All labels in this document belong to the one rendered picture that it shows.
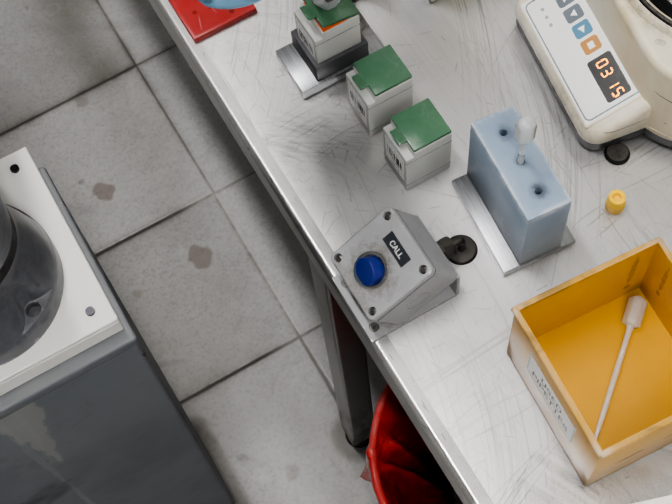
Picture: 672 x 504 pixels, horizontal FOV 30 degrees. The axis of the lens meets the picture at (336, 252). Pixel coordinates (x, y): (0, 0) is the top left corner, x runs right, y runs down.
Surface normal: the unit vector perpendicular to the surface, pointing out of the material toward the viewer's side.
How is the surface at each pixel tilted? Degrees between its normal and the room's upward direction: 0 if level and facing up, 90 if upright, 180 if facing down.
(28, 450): 90
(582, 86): 25
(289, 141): 0
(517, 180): 0
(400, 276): 30
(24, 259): 73
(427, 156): 90
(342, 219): 0
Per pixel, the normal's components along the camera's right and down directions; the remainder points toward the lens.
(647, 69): -0.85, 0.49
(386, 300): -0.48, -0.11
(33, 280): 0.92, 0.03
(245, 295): -0.06, -0.41
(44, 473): 0.50, 0.78
